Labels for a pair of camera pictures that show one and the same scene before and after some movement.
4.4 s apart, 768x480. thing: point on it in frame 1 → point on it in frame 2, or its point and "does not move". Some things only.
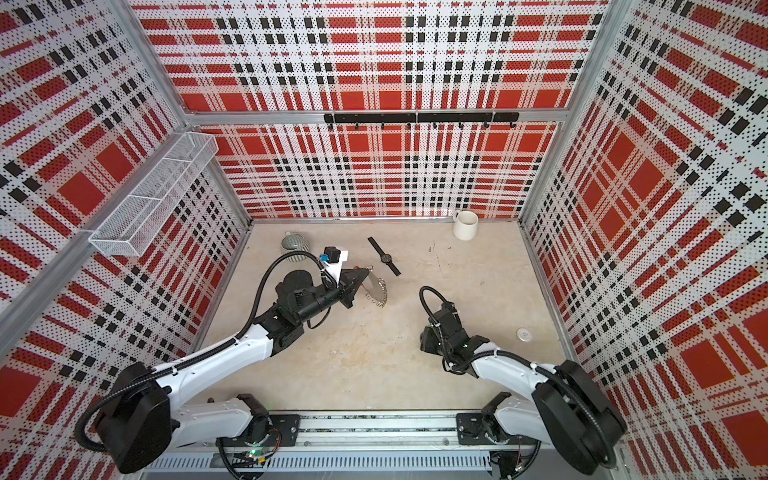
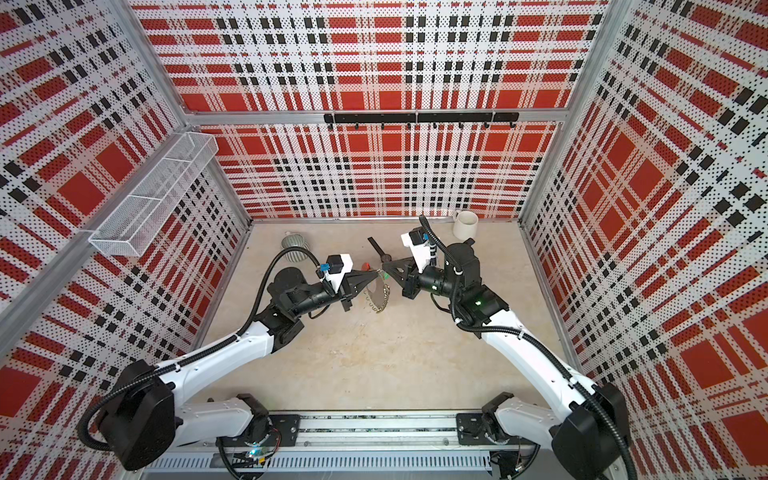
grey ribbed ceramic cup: (292, 242) does not move
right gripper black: (426, 340) → (410, 285)
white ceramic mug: (465, 224) does not move
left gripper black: (349, 285) does not move
